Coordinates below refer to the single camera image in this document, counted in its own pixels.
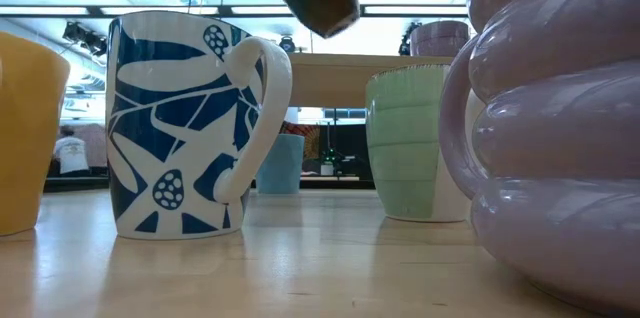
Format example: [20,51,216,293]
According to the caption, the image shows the black aluminium table frame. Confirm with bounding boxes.
[43,176,376,191]

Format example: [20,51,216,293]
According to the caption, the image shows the wooden shelf riser black legs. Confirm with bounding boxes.
[287,52,456,109]

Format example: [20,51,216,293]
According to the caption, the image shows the lilac ribbed bubble mug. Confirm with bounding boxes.
[438,0,640,317]

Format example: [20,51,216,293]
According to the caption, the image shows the black partition panels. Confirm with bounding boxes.
[299,122,374,182]

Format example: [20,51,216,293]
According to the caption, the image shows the dusty purple mug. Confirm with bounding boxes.
[409,20,471,58]

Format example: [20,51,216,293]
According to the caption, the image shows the green mug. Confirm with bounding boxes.
[364,63,485,223]

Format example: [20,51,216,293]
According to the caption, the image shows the orange mug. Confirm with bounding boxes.
[0,30,71,238]

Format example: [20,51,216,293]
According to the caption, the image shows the black stage lights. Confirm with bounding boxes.
[62,21,109,57]

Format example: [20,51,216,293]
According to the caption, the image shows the orange patterned tapestry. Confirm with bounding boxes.
[278,121,321,162]

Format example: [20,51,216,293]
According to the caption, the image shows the white cloth covered table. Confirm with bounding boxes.
[74,123,109,169]

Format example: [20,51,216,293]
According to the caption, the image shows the person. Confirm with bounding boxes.
[52,125,91,177]

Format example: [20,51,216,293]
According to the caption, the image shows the white mug blue leaf pattern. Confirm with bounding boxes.
[104,10,294,241]

